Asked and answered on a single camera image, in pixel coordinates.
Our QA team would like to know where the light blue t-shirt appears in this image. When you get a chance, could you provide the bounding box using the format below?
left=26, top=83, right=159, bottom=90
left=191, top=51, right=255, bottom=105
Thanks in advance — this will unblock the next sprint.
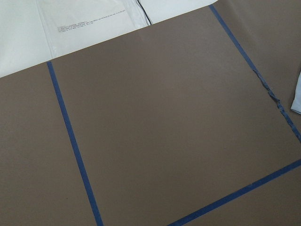
left=291, top=73, right=301, bottom=114

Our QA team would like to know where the white robot mounting base plate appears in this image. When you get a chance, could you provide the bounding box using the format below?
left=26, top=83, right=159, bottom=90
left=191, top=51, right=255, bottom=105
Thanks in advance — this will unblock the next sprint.
left=0, top=0, right=212, bottom=77

